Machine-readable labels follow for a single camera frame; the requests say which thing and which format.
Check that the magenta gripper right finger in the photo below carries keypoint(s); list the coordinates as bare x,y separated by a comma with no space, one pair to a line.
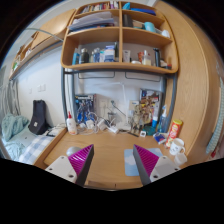
151,167

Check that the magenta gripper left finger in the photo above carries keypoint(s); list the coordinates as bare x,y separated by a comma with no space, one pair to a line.
74,168

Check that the grey computer mouse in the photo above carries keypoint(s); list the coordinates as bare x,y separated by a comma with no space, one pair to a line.
72,150

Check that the light blue mouse pad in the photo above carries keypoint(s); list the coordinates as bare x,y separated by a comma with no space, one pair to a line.
130,164

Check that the white mug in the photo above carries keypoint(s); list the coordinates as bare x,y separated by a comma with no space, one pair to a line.
177,146

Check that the small white cup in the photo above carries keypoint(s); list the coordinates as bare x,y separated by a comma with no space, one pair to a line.
180,159

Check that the blue spray bottle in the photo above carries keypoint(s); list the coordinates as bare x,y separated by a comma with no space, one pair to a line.
162,120

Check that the white bottle red cap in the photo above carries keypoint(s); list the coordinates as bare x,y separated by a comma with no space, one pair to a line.
71,125

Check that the white power adapter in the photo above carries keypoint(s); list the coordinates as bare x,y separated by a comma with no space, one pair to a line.
90,124

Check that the red chips can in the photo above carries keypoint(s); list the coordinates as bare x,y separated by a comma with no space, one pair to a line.
173,133

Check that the blue checkered bed sheet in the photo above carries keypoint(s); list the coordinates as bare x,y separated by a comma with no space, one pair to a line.
25,147

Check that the black backpack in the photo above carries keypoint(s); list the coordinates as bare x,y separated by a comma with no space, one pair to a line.
38,124

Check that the blue poster box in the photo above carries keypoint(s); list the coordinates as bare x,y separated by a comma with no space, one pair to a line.
85,107

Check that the colourful picture card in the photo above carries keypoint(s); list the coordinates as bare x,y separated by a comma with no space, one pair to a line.
149,99

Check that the teal blanket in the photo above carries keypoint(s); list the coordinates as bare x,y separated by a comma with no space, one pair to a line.
12,125

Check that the black bottle on shelf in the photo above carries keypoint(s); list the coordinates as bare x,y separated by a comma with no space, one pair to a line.
84,56

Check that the white tube on shelf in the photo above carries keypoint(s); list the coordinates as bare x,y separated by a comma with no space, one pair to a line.
126,56

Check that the blue white box on shelf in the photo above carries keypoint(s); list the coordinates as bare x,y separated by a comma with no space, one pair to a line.
109,53

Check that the teal cup on shelf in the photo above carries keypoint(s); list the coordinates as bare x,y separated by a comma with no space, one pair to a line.
149,26

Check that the stack of papers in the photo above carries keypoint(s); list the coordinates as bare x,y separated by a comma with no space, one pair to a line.
91,20

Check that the wooden wall shelf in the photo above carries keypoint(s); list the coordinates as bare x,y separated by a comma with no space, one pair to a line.
125,35

